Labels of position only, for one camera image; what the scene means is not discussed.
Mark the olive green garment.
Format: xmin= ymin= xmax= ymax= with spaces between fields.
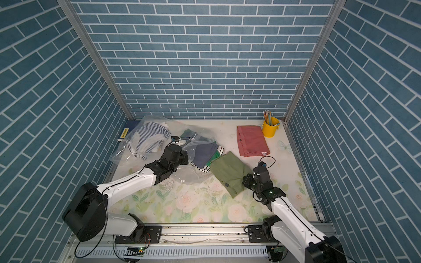
xmin=209 ymin=152 xmax=252 ymax=198

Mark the grey blue garment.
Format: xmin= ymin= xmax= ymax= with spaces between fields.
xmin=191 ymin=141 xmax=219 ymax=169

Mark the clear vacuum bag with valve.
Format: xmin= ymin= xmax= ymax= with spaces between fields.
xmin=170 ymin=122 xmax=223 ymax=185

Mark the red garment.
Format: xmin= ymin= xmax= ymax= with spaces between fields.
xmin=237 ymin=126 xmax=270 ymax=157

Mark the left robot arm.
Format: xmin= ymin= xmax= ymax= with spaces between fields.
xmin=62 ymin=144 xmax=189 ymax=244

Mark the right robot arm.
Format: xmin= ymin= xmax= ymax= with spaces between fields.
xmin=243 ymin=161 xmax=347 ymax=263

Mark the clear bag with striped clothes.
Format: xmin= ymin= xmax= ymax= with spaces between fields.
xmin=110 ymin=116 xmax=172 ymax=166

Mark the bright green garment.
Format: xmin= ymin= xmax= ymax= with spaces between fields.
xmin=206 ymin=151 xmax=221 ymax=166

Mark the striped black white garment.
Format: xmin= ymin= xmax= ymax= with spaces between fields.
xmin=193 ymin=146 xmax=224 ymax=173

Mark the yellow pencil cup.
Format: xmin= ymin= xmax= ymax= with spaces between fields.
xmin=262 ymin=117 xmax=281 ymax=138

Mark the dark blue book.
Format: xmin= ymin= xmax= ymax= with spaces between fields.
xmin=117 ymin=120 xmax=140 ymax=141

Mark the coloured pencils bundle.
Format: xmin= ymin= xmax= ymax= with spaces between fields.
xmin=263 ymin=110 xmax=273 ymax=126

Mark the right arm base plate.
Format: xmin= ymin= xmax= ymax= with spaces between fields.
xmin=243 ymin=224 xmax=292 ymax=244

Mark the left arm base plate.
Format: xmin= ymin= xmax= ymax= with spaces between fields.
xmin=114 ymin=225 xmax=162 ymax=245

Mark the aluminium rail frame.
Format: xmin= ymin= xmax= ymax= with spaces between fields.
xmin=57 ymin=221 xmax=349 ymax=263

